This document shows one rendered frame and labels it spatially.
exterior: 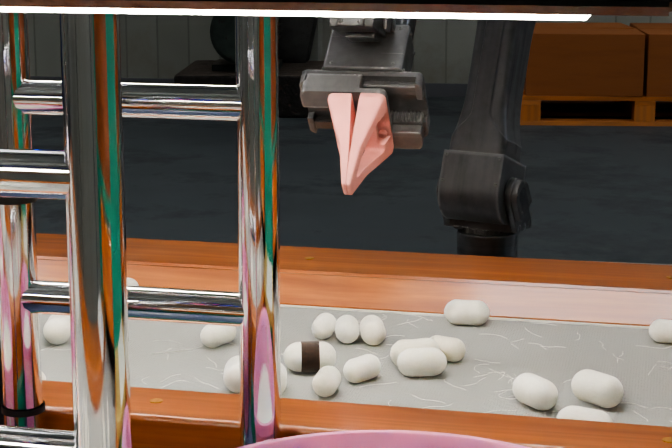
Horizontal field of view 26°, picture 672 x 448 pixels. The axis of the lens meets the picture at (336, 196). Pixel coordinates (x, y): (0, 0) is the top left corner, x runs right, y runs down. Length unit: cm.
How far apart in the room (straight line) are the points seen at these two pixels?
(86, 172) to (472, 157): 92
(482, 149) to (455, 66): 739
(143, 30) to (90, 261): 862
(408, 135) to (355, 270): 13
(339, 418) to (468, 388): 16
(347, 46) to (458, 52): 765
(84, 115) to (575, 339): 65
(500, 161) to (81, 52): 92
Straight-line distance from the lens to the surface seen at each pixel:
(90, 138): 58
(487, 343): 114
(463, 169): 147
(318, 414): 90
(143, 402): 93
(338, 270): 125
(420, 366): 104
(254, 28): 81
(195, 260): 130
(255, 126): 81
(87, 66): 58
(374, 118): 116
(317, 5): 36
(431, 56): 887
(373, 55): 120
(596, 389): 99
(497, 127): 147
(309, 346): 105
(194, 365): 108
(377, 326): 112
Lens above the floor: 106
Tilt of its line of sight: 11 degrees down
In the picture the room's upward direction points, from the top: straight up
